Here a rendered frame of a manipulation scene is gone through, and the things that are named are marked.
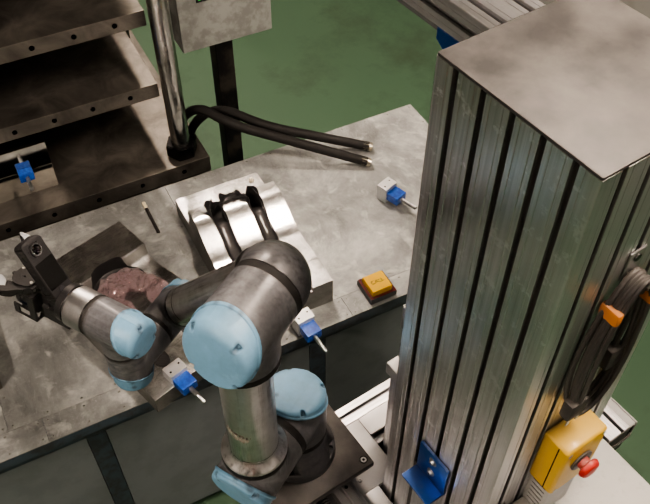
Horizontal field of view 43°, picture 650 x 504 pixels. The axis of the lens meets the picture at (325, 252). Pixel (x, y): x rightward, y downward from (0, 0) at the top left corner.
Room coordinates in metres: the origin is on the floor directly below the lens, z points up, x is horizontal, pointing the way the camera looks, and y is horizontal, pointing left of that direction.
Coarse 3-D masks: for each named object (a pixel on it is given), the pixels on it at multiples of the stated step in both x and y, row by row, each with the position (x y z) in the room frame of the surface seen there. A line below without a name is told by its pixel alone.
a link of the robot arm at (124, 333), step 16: (96, 304) 0.84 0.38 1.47; (112, 304) 0.84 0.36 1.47; (80, 320) 0.82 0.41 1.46; (96, 320) 0.81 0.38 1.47; (112, 320) 0.81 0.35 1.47; (128, 320) 0.81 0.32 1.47; (144, 320) 0.81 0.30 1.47; (96, 336) 0.80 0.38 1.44; (112, 336) 0.79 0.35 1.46; (128, 336) 0.78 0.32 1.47; (144, 336) 0.80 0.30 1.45; (112, 352) 0.79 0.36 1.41; (128, 352) 0.77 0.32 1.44; (144, 352) 0.79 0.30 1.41
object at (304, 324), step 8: (304, 312) 1.29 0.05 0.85; (296, 320) 1.27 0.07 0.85; (304, 320) 1.27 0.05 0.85; (312, 320) 1.28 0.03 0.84; (296, 328) 1.27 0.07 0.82; (304, 328) 1.25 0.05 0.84; (312, 328) 1.25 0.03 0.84; (320, 328) 1.25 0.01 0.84; (304, 336) 1.24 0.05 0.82; (312, 336) 1.23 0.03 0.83; (320, 336) 1.25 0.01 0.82; (320, 344) 1.21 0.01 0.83
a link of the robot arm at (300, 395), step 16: (288, 384) 0.82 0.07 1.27; (304, 384) 0.82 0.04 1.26; (320, 384) 0.82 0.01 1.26; (288, 400) 0.78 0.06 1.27; (304, 400) 0.78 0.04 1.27; (320, 400) 0.79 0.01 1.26; (288, 416) 0.75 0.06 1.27; (304, 416) 0.75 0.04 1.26; (320, 416) 0.77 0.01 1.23; (304, 432) 0.74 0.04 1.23; (320, 432) 0.77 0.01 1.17; (304, 448) 0.72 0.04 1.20
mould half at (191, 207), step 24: (216, 192) 1.73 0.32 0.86; (264, 192) 1.65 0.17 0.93; (192, 216) 1.56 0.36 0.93; (240, 216) 1.57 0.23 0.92; (288, 216) 1.59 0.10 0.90; (192, 240) 1.59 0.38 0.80; (216, 240) 1.50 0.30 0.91; (240, 240) 1.51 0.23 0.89; (288, 240) 1.52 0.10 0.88; (216, 264) 1.43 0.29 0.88; (312, 264) 1.43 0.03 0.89
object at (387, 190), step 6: (384, 180) 1.79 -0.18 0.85; (390, 180) 1.79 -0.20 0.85; (378, 186) 1.77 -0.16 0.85; (384, 186) 1.77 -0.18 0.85; (390, 186) 1.76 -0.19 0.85; (396, 186) 1.78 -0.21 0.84; (378, 192) 1.77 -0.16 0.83; (384, 192) 1.75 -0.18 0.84; (390, 192) 1.75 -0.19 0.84; (396, 192) 1.75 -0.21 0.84; (402, 192) 1.75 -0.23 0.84; (378, 198) 1.77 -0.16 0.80; (384, 198) 1.75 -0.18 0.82; (390, 198) 1.74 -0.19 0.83; (396, 198) 1.73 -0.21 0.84; (402, 198) 1.74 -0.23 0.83; (396, 204) 1.72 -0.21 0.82; (408, 204) 1.71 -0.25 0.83
